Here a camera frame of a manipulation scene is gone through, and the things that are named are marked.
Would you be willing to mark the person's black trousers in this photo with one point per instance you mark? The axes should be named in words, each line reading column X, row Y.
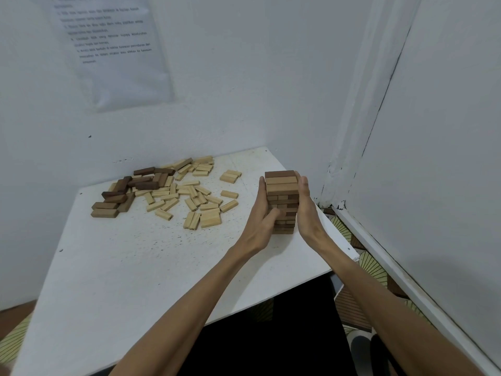
column 274, row 340

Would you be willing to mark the person's left forearm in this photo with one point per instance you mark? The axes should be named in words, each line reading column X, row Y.
column 195, row 309

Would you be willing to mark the person's right fingers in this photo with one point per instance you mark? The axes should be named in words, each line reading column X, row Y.
column 303, row 193

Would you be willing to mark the grey and black shoe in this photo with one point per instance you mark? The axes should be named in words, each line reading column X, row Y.
column 370, row 356

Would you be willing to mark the pile of light wooden blocks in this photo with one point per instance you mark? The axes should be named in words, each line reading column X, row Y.
column 195, row 193

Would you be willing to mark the person's left thumb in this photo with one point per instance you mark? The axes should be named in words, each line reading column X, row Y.
column 274, row 219

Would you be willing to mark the printed paper sheet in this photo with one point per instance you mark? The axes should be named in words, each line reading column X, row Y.
column 117, row 46

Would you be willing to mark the pile of dark wooden blocks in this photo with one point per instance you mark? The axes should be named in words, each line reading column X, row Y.
column 129, row 185

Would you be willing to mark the person's right hand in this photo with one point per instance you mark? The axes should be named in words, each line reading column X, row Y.
column 309, row 223

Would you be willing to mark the person's right forearm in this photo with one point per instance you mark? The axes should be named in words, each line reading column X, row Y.
column 391, row 317

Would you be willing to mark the wooden block tower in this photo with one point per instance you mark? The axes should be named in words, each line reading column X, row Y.
column 282, row 187

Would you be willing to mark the person's left hand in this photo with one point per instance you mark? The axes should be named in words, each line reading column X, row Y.
column 256, row 227

